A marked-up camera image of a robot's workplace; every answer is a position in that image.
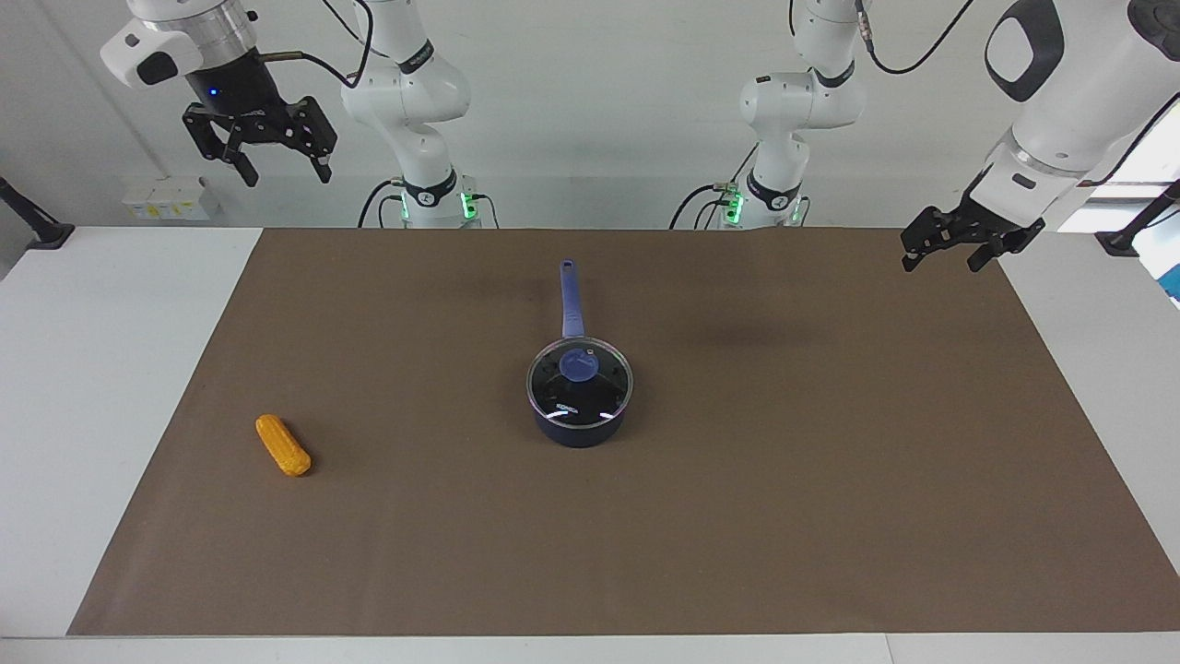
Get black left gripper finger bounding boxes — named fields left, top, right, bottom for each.
left=965, top=240, right=1016, bottom=273
left=901, top=208, right=965, bottom=274

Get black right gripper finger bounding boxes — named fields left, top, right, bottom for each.
left=281, top=95, right=338, bottom=184
left=182, top=101, right=260, bottom=189

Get orange corn cob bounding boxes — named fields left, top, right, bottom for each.
left=255, top=414, right=313, bottom=478

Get glass lid with blue knob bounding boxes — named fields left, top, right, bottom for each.
left=526, top=337, right=635, bottom=432

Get black clamp stand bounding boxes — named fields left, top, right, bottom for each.
left=1095, top=179, right=1180, bottom=258
left=0, top=175, right=76, bottom=251

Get blue box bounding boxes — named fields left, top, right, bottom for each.
left=1141, top=226, right=1180, bottom=306

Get brown table mat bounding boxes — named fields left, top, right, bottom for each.
left=66, top=228, right=1180, bottom=637

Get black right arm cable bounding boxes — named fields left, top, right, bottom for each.
left=258, top=0, right=375, bottom=90

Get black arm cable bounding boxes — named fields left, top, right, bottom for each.
left=853, top=0, right=976, bottom=77
left=258, top=0, right=375, bottom=90

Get white wall socket boxes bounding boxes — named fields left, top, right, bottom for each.
left=123, top=176, right=222, bottom=223

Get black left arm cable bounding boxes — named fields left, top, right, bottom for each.
left=853, top=0, right=976, bottom=77

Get dark pot with purple handle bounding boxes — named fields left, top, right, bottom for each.
left=526, top=259, right=635, bottom=450

